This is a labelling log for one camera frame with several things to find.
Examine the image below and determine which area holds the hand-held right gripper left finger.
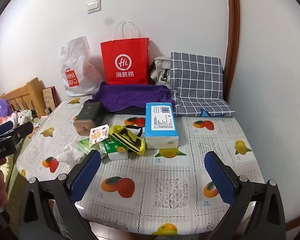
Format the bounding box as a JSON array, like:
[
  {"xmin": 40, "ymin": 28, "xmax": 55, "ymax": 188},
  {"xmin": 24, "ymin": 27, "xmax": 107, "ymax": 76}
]
[{"xmin": 19, "ymin": 150, "xmax": 102, "ymax": 240}]

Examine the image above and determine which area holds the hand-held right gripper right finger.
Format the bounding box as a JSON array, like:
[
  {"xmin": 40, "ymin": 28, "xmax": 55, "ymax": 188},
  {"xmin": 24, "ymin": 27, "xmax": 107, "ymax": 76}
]
[{"xmin": 204, "ymin": 151, "xmax": 287, "ymax": 240}]

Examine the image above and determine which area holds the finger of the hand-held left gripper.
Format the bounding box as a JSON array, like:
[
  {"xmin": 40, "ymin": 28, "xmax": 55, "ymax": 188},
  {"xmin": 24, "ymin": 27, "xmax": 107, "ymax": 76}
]
[
  {"xmin": 0, "ymin": 122, "xmax": 34, "ymax": 144},
  {"xmin": 0, "ymin": 120, "xmax": 15, "ymax": 133}
]

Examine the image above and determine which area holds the white sock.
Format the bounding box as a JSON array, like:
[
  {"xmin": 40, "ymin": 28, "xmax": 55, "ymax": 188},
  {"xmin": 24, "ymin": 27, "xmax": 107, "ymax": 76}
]
[{"xmin": 55, "ymin": 141, "xmax": 92, "ymax": 164}]

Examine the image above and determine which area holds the light green tissue packet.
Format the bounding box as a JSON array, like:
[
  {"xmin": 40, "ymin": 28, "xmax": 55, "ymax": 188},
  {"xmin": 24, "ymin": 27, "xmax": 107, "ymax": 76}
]
[{"xmin": 78, "ymin": 137, "xmax": 100, "ymax": 157}]

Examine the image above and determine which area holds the dark green printed packet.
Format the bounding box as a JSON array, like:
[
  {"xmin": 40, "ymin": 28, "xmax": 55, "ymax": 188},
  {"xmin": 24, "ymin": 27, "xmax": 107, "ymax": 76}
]
[{"xmin": 101, "ymin": 135, "xmax": 129, "ymax": 154}]

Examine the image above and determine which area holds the fruit print sachet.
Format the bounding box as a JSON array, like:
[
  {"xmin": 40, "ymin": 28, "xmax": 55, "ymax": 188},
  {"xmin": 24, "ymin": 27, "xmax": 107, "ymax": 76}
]
[{"xmin": 89, "ymin": 124, "xmax": 110, "ymax": 147}]

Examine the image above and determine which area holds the dark green box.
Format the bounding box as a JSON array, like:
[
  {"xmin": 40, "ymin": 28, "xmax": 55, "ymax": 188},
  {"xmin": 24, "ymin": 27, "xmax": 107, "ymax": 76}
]
[{"xmin": 73, "ymin": 102, "xmax": 103, "ymax": 133}]

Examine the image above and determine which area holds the yellow pouch with black strap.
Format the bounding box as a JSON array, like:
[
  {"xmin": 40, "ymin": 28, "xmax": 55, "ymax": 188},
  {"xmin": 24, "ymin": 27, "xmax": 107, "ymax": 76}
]
[{"xmin": 108, "ymin": 124, "xmax": 147, "ymax": 155}]

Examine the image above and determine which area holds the blue tissue pack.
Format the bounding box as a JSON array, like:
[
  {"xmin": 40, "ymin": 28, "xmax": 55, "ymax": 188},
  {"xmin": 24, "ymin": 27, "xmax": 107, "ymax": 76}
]
[{"xmin": 144, "ymin": 102, "xmax": 180, "ymax": 149}]

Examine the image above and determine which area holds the purple towel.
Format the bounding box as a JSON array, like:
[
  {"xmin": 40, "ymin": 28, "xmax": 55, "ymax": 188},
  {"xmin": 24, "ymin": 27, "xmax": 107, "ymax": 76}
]
[{"xmin": 84, "ymin": 81, "xmax": 175, "ymax": 117}]

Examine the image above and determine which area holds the person's left forearm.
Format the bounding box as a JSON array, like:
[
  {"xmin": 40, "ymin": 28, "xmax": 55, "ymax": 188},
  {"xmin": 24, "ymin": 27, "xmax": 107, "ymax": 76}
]
[{"xmin": 0, "ymin": 205, "xmax": 18, "ymax": 240}]

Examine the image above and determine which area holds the spotted white cloth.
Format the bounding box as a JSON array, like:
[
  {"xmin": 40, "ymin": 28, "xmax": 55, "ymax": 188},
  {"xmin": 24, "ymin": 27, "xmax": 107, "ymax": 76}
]
[{"xmin": 16, "ymin": 109, "xmax": 35, "ymax": 127}]

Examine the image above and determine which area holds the purple plush toy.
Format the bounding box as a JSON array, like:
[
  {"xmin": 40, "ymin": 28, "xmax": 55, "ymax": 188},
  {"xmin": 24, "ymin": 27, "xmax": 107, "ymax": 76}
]
[{"xmin": 0, "ymin": 99, "xmax": 12, "ymax": 118}]

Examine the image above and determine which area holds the light green bed sheet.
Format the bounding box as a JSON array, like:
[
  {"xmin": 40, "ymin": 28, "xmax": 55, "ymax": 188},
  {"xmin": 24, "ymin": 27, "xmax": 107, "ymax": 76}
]
[{"xmin": 0, "ymin": 130, "xmax": 40, "ymax": 205}]

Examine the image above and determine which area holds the wooden headboard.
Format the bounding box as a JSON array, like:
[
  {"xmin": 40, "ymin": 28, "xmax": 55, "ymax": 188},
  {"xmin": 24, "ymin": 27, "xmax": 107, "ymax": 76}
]
[{"xmin": 0, "ymin": 77, "xmax": 49, "ymax": 118}]

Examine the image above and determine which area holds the patterned brown box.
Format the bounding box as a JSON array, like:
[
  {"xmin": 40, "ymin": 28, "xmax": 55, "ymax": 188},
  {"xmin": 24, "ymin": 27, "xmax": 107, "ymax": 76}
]
[{"xmin": 42, "ymin": 86, "xmax": 57, "ymax": 113}]

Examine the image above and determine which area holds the fruit print tablecloth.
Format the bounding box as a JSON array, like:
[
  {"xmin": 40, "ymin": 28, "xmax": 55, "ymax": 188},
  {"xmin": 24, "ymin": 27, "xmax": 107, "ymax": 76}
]
[{"xmin": 15, "ymin": 96, "xmax": 267, "ymax": 237}]

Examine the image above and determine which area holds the white plastic shopping bag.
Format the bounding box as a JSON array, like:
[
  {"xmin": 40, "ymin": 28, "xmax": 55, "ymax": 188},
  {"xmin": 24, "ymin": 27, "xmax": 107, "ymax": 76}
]
[{"xmin": 59, "ymin": 36, "xmax": 104, "ymax": 97}]

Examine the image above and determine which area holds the grey checked cushion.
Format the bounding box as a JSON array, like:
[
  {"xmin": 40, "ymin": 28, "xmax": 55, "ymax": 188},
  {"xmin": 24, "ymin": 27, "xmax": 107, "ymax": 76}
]
[{"xmin": 169, "ymin": 52, "xmax": 237, "ymax": 118}]

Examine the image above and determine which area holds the red paper bag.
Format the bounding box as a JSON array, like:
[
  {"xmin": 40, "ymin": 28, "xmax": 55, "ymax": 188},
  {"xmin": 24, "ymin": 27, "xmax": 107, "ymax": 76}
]
[{"xmin": 100, "ymin": 19, "xmax": 150, "ymax": 86}]

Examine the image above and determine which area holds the beige backpack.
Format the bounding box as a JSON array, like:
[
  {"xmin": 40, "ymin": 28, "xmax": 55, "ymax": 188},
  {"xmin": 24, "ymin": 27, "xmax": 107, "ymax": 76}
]
[{"xmin": 149, "ymin": 56, "xmax": 172, "ymax": 86}]

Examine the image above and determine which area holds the white wall light switch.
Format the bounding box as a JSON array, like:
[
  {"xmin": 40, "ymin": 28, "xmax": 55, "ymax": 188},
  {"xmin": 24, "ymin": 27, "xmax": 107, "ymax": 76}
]
[{"xmin": 87, "ymin": 0, "xmax": 102, "ymax": 14}]

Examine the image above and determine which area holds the brown wooden door frame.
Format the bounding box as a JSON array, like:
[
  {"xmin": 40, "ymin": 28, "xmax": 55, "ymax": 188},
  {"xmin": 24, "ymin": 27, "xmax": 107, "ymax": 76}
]
[{"xmin": 224, "ymin": 0, "xmax": 241, "ymax": 105}]

